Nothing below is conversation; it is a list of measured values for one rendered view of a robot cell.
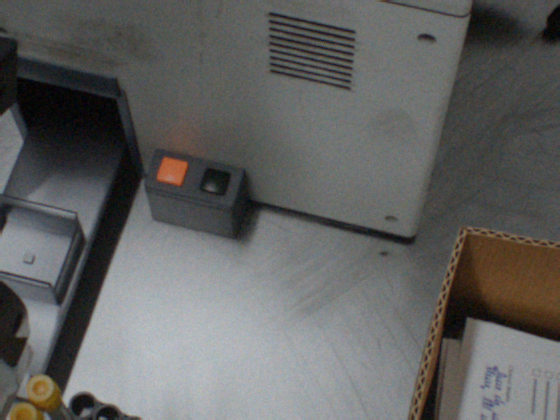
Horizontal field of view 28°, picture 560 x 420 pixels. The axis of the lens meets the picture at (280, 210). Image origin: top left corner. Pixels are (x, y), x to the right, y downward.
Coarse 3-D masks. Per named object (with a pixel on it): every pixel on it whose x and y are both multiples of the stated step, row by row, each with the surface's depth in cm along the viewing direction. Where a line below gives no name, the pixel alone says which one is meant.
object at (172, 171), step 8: (168, 160) 73; (176, 160) 73; (160, 168) 72; (168, 168) 72; (176, 168) 72; (184, 168) 72; (160, 176) 72; (168, 176) 72; (176, 176) 72; (176, 184) 72
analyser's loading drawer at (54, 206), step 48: (48, 96) 76; (96, 96) 76; (48, 144) 75; (96, 144) 75; (48, 192) 73; (96, 192) 73; (0, 240) 72; (48, 240) 72; (48, 288) 67; (48, 336) 69
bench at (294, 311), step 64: (512, 0) 84; (512, 64) 82; (0, 128) 80; (448, 128) 80; (512, 128) 80; (0, 192) 78; (128, 192) 78; (448, 192) 77; (512, 192) 77; (128, 256) 76; (192, 256) 75; (256, 256) 75; (320, 256) 75; (384, 256) 75; (448, 256) 75; (64, 320) 74; (128, 320) 74; (192, 320) 74; (256, 320) 74; (320, 320) 74; (384, 320) 74; (64, 384) 72; (128, 384) 72; (192, 384) 72; (256, 384) 72; (320, 384) 72; (384, 384) 72
